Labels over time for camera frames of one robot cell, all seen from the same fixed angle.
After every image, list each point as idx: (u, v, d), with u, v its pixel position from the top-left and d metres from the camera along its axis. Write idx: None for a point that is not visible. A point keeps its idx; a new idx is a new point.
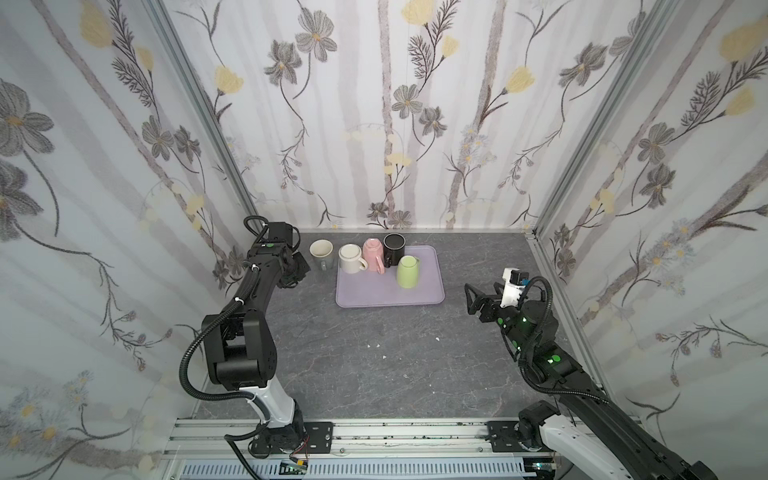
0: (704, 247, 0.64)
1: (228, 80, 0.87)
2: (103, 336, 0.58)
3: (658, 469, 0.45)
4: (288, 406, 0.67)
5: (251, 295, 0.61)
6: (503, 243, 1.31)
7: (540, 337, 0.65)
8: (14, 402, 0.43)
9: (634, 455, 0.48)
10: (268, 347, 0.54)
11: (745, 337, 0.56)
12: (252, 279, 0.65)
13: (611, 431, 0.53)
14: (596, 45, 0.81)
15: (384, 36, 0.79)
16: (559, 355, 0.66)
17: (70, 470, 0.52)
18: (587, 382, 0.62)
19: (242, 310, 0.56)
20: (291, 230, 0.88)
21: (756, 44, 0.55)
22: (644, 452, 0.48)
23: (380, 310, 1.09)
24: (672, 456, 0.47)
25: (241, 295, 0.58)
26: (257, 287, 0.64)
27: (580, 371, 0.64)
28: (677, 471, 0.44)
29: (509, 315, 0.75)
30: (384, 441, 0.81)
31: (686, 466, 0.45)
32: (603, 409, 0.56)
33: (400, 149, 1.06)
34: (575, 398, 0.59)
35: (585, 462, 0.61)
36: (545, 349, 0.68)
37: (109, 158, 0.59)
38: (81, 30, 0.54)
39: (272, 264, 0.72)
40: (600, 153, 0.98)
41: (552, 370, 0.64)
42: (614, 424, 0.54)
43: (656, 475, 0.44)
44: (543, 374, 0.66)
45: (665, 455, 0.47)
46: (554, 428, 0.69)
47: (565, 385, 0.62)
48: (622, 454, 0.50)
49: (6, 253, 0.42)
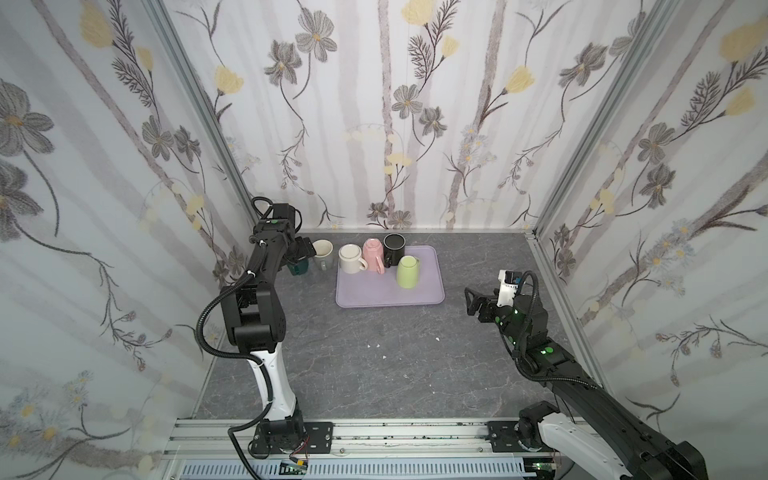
0: (704, 247, 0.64)
1: (228, 80, 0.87)
2: (104, 336, 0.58)
3: (643, 447, 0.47)
4: (290, 398, 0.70)
5: (261, 269, 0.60)
6: (503, 244, 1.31)
7: (532, 327, 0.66)
8: (13, 402, 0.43)
9: (620, 434, 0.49)
10: (279, 313, 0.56)
11: (745, 336, 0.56)
12: (260, 255, 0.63)
13: (598, 412, 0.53)
14: (596, 45, 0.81)
15: (384, 35, 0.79)
16: (553, 347, 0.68)
17: (70, 470, 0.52)
18: (577, 370, 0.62)
19: (254, 281, 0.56)
20: (294, 212, 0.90)
21: (756, 44, 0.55)
22: (631, 433, 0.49)
23: (380, 310, 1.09)
24: (657, 436, 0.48)
25: (253, 267, 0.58)
26: (266, 262, 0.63)
27: (572, 361, 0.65)
28: (663, 449, 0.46)
29: (506, 312, 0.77)
30: (384, 441, 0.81)
31: (672, 446, 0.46)
32: (593, 394, 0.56)
33: (400, 149, 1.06)
34: (564, 384, 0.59)
35: (585, 455, 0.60)
36: (538, 341, 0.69)
37: (109, 158, 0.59)
38: (81, 30, 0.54)
39: (277, 240, 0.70)
40: (600, 153, 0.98)
41: (544, 360, 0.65)
42: (600, 405, 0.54)
43: (641, 454, 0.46)
44: (536, 365, 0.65)
45: (650, 435, 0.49)
46: (552, 423, 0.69)
47: (556, 373, 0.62)
48: (608, 434, 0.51)
49: (7, 253, 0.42)
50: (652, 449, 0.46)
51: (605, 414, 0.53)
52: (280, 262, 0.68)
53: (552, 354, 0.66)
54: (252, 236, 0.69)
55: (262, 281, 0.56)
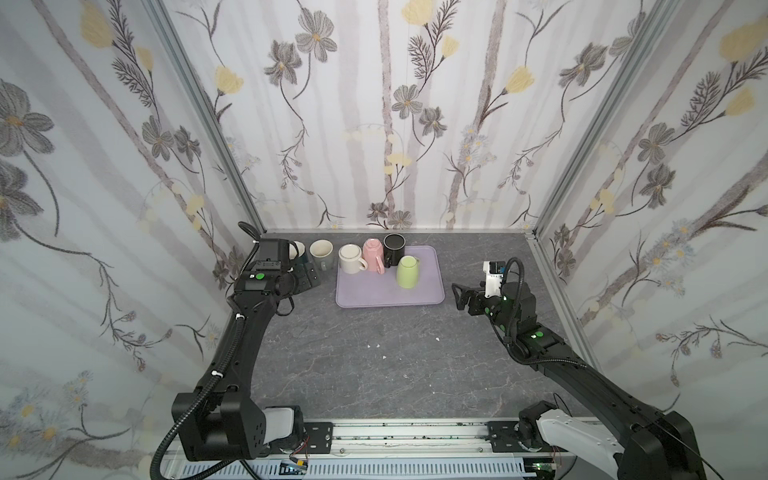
0: (703, 247, 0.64)
1: (228, 80, 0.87)
2: (103, 336, 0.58)
3: (634, 419, 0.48)
4: (284, 420, 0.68)
5: (232, 363, 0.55)
6: (503, 243, 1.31)
7: (520, 312, 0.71)
8: (13, 402, 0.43)
9: (610, 409, 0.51)
10: (253, 420, 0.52)
11: (745, 337, 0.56)
12: (234, 340, 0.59)
13: (589, 390, 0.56)
14: (596, 45, 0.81)
15: (384, 36, 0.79)
16: (543, 332, 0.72)
17: (70, 470, 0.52)
18: (569, 352, 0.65)
19: (223, 384, 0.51)
20: (283, 249, 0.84)
21: (755, 44, 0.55)
22: (621, 408, 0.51)
23: (380, 311, 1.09)
24: (646, 407, 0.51)
25: (222, 366, 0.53)
26: (240, 351, 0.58)
27: (561, 343, 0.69)
28: (653, 419, 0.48)
29: (494, 301, 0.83)
30: (384, 441, 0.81)
31: (659, 415, 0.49)
32: (582, 373, 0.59)
33: (400, 149, 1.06)
34: (556, 366, 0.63)
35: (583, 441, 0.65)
36: (529, 326, 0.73)
37: (109, 158, 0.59)
38: (80, 30, 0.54)
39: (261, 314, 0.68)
40: (600, 153, 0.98)
41: (534, 344, 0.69)
42: (590, 383, 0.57)
43: (631, 425, 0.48)
44: (527, 350, 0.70)
45: (639, 407, 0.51)
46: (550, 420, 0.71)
47: (545, 356, 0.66)
48: (602, 411, 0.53)
49: (6, 253, 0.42)
50: (642, 421, 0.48)
51: (594, 392, 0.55)
52: (256, 344, 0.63)
53: (542, 337, 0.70)
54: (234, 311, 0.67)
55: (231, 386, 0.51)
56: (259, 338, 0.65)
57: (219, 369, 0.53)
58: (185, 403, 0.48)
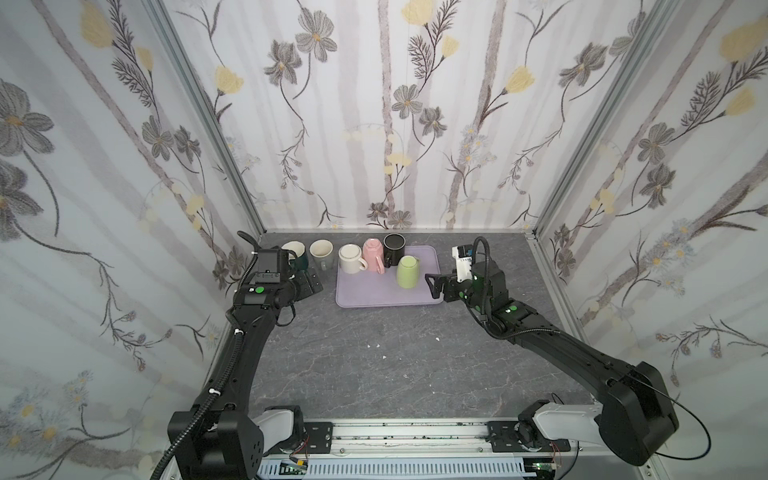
0: (703, 247, 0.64)
1: (228, 80, 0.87)
2: (103, 336, 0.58)
3: (607, 375, 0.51)
4: (284, 423, 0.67)
5: (230, 380, 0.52)
6: (503, 244, 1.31)
7: (492, 288, 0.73)
8: (13, 402, 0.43)
9: (586, 368, 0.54)
10: (252, 437, 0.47)
11: (745, 337, 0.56)
12: (232, 357, 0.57)
13: (564, 354, 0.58)
14: (596, 45, 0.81)
15: (384, 36, 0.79)
16: (516, 305, 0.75)
17: (70, 470, 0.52)
18: (542, 321, 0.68)
19: (220, 402, 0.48)
20: (282, 258, 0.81)
21: (755, 44, 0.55)
22: (596, 365, 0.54)
23: (380, 310, 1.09)
24: (617, 362, 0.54)
25: (219, 383, 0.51)
26: (238, 368, 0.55)
27: (534, 313, 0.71)
28: (626, 373, 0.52)
29: (467, 285, 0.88)
30: (384, 441, 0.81)
31: (631, 368, 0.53)
32: (557, 338, 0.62)
33: (399, 149, 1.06)
34: (531, 336, 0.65)
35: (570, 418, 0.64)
36: (502, 302, 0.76)
37: (109, 158, 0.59)
38: (80, 30, 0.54)
39: (261, 327, 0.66)
40: (600, 153, 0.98)
41: (510, 317, 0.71)
42: (565, 348, 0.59)
43: (607, 380, 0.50)
44: (504, 324, 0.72)
45: (611, 363, 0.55)
46: (543, 412, 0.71)
47: (521, 327, 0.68)
48: (578, 372, 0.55)
49: (6, 252, 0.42)
50: (616, 375, 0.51)
51: (569, 355, 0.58)
52: (256, 357, 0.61)
53: (516, 311, 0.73)
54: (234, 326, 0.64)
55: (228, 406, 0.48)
56: (258, 353, 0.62)
57: (216, 387, 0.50)
58: (183, 422, 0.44)
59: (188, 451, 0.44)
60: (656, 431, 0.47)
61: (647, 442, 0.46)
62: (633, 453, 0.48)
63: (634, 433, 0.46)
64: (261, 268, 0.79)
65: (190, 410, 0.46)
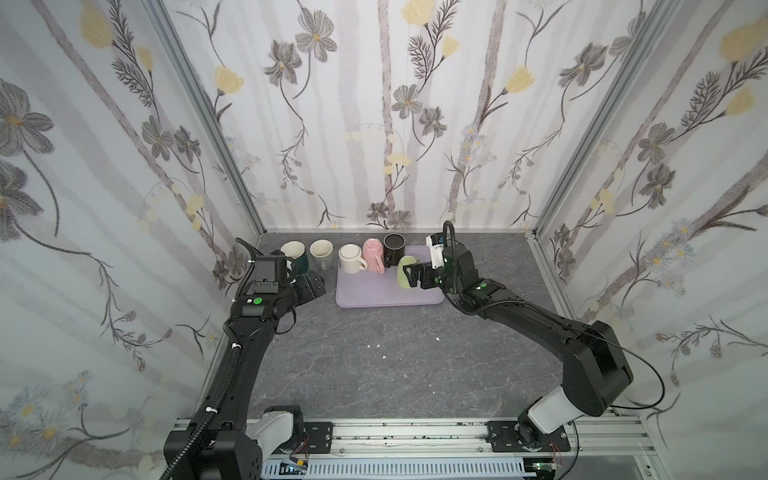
0: (703, 247, 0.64)
1: (228, 80, 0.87)
2: (103, 336, 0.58)
3: (565, 336, 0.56)
4: (284, 426, 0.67)
5: (227, 396, 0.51)
6: (503, 244, 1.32)
7: (461, 267, 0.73)
8: (14, 402, 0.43)
9: (547, 331, 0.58)
10: (250, 454, 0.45)
11: (745, 336, 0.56)
12: (229, 371, 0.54)
13: (527, 320, 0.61)
14: (596, 45, 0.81)
15: (384, 36, 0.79)
16: (486, 282, 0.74)
17: (71, 470, 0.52)
18: (508, 293, 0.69)
19: (217, 420, 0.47)
20: (279, 265, 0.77)
21: (755, 44, 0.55)
22: (557, 328, 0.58)
23: (379, 310, 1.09)
24: (574, 323, 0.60)
25: (216, 400, 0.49)
26: (235, 383, 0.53)
27: (502, 287, 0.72)
28: (582, 332, 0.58)
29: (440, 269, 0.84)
30: (384, 441, 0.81)
31: (586, 327, 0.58)
32: (522, 305, 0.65)
33: (399, 149, 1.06)
34: (499, 308, 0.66)
35: (553, 404, 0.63)
36: (473, 281, 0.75)
37: (109, 158, 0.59)
38: (80, 30, 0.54)
39: (260, 338, 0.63)
40: (600, 153, 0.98)
41: (480, 293, 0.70)
42: (529, 314, 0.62)
43: (565, 340, 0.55)
44: (475, 300, 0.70)
45: (569, 324, 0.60)
46: (535, 408, 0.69)
47: (490, 300, 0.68)
48: (540, 335, 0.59)
49: (6, 253, 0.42)
50: (574, 335, 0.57)
51: (532, 320, 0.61)
52: (256, 368, 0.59)
53: (486, 287, 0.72)
54: (232, 339, 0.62)
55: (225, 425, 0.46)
56: (257, 364, 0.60)
57: (213, 405, 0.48)
58: (178, 442, 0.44)
59: (185, 472, 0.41)
60: (610, 383, 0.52)
61: (603, 395, 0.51)
62: (592, 406, 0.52)
63: (592, 388, 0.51)
64: (259, 277, 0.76)
65: (185, 429, 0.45)
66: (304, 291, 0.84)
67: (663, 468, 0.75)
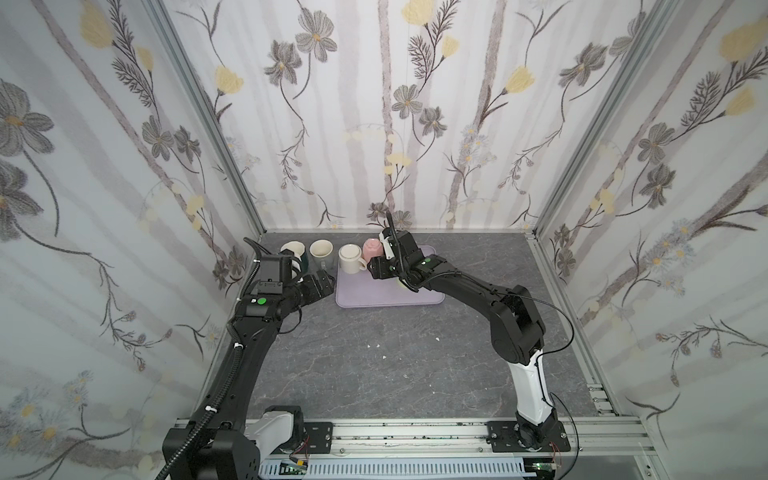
0: (703, 247, 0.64)
1: (228, 80, 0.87)
2: (103, 336, 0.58)
3: (491, 297, 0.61)
4: (282, 428, 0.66)
5: (227, 396, 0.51)
6: (503, 244, 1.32)
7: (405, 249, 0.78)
8: (13, 402, 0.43)
9: (478, 297, 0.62)
10: (247, 455, 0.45)
11: (745, 337, 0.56)
12: (230, 371, 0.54)
13: (464, 288, 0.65)
14: (596, 45, 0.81)
15: (384, 36, 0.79)
16: (430, 258, 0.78)
17: (70, 470, 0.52)
18: (448, 266, 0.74)
19: (217, 420, 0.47)
20: (282, 264, 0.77)
21: (755, 44, 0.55)
22: (486, 292, 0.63)
23: (379, 310, 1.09)
24: (498, 286, 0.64)
25: (216, 400, 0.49)
26: (236, 382, 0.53)
27: (443, 261, 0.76)
28: (506, 293, 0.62)
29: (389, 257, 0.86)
30: (384, 441, 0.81)
31: (508, 289, 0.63)
32: (459, 276, 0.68)
33: (399, 149, 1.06)
34: (441, 280, 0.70)
35: (519, 382, 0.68)
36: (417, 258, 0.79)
37: (109, 158, 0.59)
38: (81, 30, 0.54)
39: (262, 339, 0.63)
40: (601, 153, 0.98)
41: (423, 268, 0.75)
42: (463, 283, 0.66)
43: (491, 301, 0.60)
44: (420, 274, 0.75)
45: (494, 287, 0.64)
46: (520, 403, 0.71)
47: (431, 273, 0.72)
48: (476, 301, 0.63)
49: (6, 252, 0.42)
50: (499, 297, 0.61)
51: (466, 288, 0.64)
52: (257, 367, 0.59)
53: (429, 262, 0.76)
54: (234, 336, 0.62)
55: (224, 424, 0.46)
56: (260, 364, 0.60)
57: (213, 404, 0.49)
58: (177, 439, 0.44)
59: (182, 469, 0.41)
60: (528, 337, 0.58)
61: (522, 346, 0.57)
62: (515, 356, 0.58)
63: (512, 339, 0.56)
64: (264, 277, 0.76)
65: (185, 427, 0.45)
66: (312, 290, 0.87)
67: (663, 468, 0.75)
